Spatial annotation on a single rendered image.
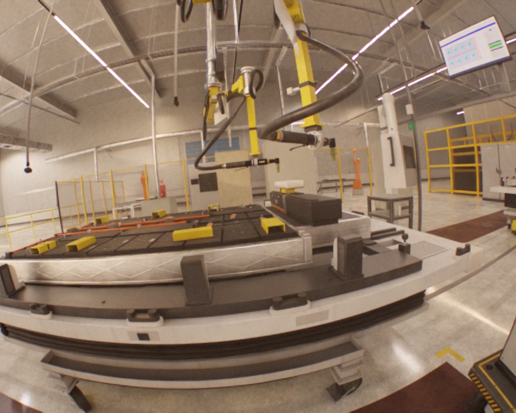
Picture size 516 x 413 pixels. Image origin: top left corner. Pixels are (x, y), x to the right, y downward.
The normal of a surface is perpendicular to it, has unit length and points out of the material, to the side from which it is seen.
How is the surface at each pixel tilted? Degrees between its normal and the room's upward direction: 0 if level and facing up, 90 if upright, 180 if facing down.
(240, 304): 90
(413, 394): 0
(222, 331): 90
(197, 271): 90
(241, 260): 90
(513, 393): 0
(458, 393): 0
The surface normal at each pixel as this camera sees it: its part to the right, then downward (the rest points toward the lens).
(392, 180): -0.84, 0.14
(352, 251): 0.13, 0.10
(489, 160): -0.99, 0.11
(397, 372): -0.10, -0.99
